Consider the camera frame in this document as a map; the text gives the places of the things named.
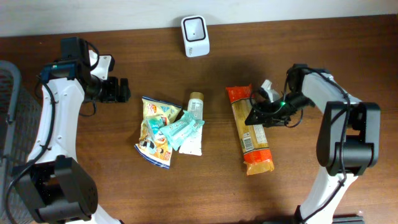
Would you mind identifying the white barcode scanner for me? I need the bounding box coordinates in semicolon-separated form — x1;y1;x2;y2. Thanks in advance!
180;16;210;58

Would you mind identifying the grey plastic mesh basket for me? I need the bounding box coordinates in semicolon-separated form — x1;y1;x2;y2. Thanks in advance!
0;60;43;224

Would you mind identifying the teal sachet packet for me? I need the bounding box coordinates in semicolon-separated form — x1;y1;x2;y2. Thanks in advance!
160;110;205;151

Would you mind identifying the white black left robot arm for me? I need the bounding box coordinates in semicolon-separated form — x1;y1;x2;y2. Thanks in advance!
1;37;131;223

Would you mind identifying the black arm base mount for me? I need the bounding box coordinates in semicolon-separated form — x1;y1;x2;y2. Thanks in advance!
262;215;365;224

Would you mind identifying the white tube tan cap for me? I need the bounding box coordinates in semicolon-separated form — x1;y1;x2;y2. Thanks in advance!
179;92;204;156

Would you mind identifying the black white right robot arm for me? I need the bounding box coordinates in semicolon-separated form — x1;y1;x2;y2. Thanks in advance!
245;64;381;223

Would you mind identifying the yellow snack bag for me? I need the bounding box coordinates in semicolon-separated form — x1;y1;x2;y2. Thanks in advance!
134;96;182;169

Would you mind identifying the small teal packet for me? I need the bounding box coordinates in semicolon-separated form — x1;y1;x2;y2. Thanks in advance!
145;115;167;141

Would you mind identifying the orange spaghetti packet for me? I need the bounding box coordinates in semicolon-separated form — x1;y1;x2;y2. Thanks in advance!
226;85;274;175

